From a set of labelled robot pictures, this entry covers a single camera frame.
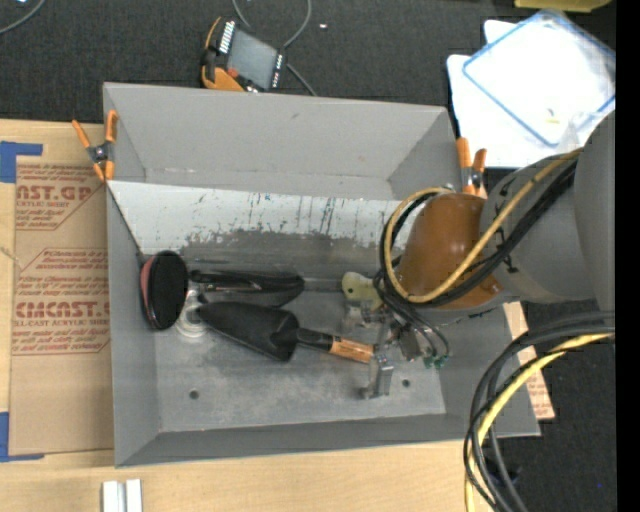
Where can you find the clear glass thing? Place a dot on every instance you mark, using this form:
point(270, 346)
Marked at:
point(191, 320)

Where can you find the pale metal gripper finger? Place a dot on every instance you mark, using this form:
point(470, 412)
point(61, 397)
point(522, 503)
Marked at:
point(364, 316)
point(382, 379)

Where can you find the grey metal bin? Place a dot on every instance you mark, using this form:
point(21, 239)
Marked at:
point(280, 395)

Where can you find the pale yellow lumpy thing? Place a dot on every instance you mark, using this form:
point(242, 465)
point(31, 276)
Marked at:
point(354, 286)

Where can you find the black and red oval brush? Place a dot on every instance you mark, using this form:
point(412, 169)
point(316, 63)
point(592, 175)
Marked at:
point(162, 290)

